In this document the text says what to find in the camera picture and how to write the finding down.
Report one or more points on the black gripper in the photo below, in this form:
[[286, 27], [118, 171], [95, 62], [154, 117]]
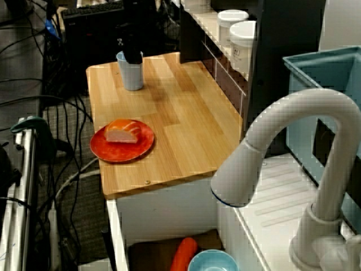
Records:
[[132, 35]]

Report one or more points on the dark tile backsplash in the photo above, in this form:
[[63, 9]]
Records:
[[228, 82]]

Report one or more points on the white toy sink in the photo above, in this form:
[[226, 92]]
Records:
[[282, 180]]

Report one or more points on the white labelled jar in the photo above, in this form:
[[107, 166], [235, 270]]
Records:
[[242, 48], [225, 22]]

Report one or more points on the orange toy carrot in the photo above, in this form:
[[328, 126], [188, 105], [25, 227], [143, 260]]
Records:
[[183, 254]]

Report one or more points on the blue tag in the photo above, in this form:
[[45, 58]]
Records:
[[52, 28]]

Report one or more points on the light blue bowl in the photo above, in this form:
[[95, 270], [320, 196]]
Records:
[[211, 262]]

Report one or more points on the red round plate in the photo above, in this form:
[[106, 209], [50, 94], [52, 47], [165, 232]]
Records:
[[121, 152]]

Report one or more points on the light blue plastic cup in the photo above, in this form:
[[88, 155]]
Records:
[[131, 79]]

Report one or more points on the teal plastic dish bin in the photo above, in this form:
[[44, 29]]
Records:
[[299, 113]]

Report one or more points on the salmon sushi toy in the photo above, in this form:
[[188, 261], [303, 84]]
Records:
[[118, 135]]

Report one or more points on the dark upright panel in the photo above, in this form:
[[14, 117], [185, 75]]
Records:
[[282, 56]]

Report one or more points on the black keyboard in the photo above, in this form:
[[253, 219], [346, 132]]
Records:
[[90, 12]]

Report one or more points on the cream wall shelf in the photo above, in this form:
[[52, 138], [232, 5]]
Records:
[[210, 29]]

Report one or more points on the aluminium frame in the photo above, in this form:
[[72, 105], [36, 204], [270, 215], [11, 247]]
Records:
[[26, 169]]

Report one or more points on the grey toy faucet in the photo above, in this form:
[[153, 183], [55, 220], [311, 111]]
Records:
[[310, 101]]

